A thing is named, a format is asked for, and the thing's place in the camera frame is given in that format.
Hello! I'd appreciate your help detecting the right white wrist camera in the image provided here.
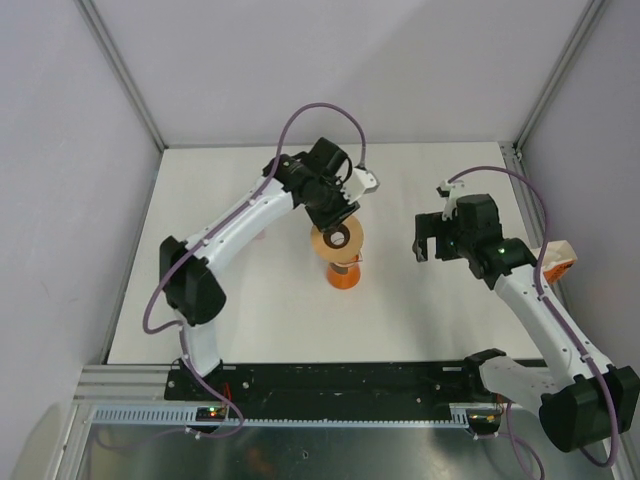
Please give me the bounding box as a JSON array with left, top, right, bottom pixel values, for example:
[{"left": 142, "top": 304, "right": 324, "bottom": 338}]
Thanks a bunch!
[{"left": 437, "top": 180, "right": 466, "bottom": 221}]

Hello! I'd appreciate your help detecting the aluminium frame post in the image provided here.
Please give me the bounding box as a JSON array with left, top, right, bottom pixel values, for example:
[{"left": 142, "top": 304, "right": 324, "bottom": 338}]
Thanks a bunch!
[
  {"left": 512, "top": 0, "right": 611, "bottom": 151},
  {"left": 73, "top": 0, "right": 167, "bottom": 152}
]

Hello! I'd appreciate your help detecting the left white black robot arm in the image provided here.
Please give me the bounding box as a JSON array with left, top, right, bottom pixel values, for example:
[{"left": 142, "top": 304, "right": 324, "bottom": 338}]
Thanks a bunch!
[{"left": 159, "top": 138, "right": 379, "bottom": 400}]

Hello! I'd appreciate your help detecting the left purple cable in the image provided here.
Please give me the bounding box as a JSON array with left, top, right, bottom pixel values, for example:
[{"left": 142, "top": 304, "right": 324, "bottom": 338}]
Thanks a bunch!
[{"left": 142, "top": 102, "right": 369, "bottom": 449}]

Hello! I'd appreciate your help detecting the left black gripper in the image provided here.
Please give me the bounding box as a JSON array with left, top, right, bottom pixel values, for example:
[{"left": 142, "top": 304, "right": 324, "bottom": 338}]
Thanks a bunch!
[{"left": 303, "top": 176, "right": 358, "bottom": 234}]

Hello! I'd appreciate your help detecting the white orange box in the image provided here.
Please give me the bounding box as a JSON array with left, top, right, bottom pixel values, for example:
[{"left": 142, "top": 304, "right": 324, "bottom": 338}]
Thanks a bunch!
[{"left": 541, "top": 240, "right": 577, "bottom": 285}]

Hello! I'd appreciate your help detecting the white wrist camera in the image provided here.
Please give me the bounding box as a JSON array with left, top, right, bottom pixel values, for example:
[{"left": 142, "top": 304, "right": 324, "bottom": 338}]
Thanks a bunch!
[
  {"left": 437, "top": 180, "right": 466, "bottom": 221},
  {"left": 341, "top": 167, "right": 379, "bottom": 204}
]

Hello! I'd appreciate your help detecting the purple cable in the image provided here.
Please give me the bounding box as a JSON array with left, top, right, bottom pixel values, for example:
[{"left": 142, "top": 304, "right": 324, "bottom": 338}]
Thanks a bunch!
[
  {"left": 447, "top": 166, "right": 624, "bottom": 480},
  {"left": 142, "top": 102, "right": 369, "bottom": 449}
]

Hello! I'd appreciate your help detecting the orange glass flask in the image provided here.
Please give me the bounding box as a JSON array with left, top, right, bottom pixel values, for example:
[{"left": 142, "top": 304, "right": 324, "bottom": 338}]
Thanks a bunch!
[{"left": 326, "top": 254, "right": 361, "bottom": 290}]

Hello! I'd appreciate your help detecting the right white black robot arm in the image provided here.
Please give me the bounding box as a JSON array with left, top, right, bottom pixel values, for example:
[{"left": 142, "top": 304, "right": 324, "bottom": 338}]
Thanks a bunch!
[{"left": 412, "top": 194, "right": 639, "bottom": 452}]

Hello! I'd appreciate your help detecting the left aluminium frame post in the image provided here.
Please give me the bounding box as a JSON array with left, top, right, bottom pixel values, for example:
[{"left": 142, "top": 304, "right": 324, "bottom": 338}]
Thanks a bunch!
[{"left": 73, "top": 0, "right": 167, "bottom": 152}]

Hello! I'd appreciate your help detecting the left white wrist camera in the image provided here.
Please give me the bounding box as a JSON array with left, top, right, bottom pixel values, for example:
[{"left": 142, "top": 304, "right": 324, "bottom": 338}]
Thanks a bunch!
[{"left": 341, "top": 167, "right": 379, "bottom": 204}]

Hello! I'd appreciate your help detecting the right aluminium frame post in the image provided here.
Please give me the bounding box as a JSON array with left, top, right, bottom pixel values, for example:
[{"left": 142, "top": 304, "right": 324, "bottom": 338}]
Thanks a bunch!
[{"left": 512, "top": 0, "right": 611, "bottom": 151}]

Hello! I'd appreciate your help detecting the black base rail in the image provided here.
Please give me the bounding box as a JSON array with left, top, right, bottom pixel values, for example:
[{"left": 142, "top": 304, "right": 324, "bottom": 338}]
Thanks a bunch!
[{"left": 164, "top": 361, "right": 496, "bottom": 420}]

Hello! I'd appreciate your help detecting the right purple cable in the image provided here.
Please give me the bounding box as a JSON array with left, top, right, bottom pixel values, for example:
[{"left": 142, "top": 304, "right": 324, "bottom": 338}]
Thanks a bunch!
[{"left": 447, "top": 166, "right": 624, "bottom": 480}]

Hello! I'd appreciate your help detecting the grey slotted cable duct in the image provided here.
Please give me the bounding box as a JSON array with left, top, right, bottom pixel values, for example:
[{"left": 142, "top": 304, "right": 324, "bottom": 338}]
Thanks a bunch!
[{"left": 90, "top": 405, "right": 469, "bottom": 429}]

